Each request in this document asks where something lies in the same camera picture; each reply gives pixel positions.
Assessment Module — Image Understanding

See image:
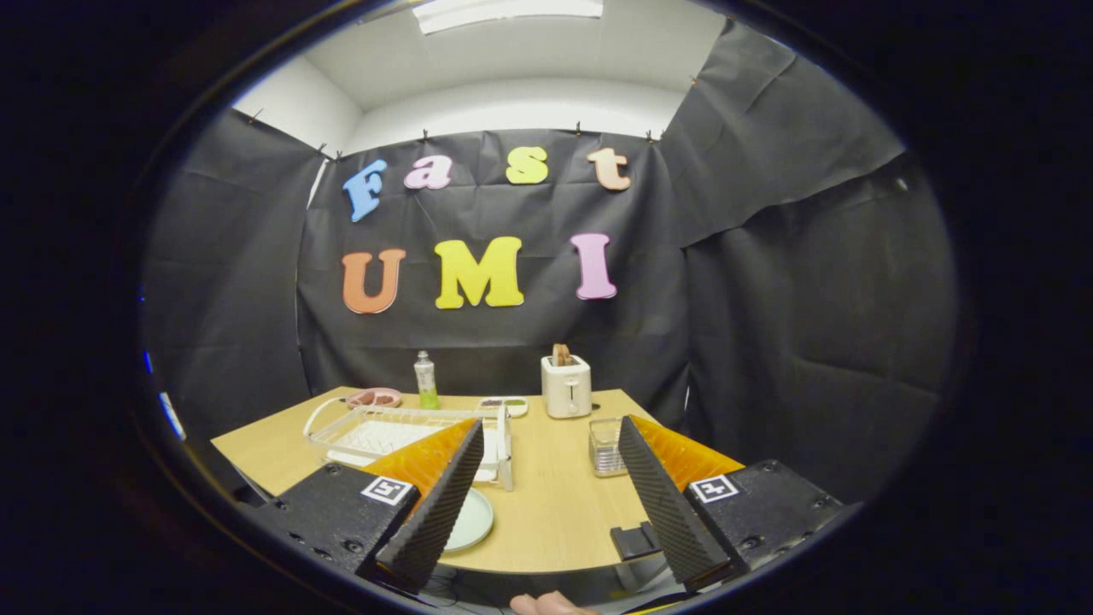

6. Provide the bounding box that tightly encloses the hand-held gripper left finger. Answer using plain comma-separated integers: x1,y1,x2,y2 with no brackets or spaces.
252,419,485,595

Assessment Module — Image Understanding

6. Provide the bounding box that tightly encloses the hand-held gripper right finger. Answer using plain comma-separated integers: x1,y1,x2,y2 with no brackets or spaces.
617,414,848,592

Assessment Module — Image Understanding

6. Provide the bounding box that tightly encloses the light green plate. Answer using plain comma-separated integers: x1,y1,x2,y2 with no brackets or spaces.
442,487,495,553

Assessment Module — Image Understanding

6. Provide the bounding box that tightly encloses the metal wire basket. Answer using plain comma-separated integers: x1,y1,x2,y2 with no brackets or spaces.
588,417,628,477

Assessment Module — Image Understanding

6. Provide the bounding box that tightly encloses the white wire dish rack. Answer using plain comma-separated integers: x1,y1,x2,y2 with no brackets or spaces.
304,395,515,492

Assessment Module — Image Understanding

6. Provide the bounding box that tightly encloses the white drain tray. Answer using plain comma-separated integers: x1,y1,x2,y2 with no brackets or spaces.
329,420,500,483

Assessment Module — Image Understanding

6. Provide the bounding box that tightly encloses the green liquid bottle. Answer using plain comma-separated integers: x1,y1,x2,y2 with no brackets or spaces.
414,350,441,410

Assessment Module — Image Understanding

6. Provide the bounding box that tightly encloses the white toaster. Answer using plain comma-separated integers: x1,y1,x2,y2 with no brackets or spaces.
541,354,593,419

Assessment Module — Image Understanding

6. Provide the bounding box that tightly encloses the black backdrop cloth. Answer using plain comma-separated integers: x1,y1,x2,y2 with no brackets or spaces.
141,17,961,505

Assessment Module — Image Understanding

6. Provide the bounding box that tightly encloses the ceiling light panel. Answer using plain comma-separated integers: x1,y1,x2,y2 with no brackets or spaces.
412,0,605,35

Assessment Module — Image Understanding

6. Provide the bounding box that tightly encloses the black table edge bracket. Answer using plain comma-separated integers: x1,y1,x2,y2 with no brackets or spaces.
610,523,663,562

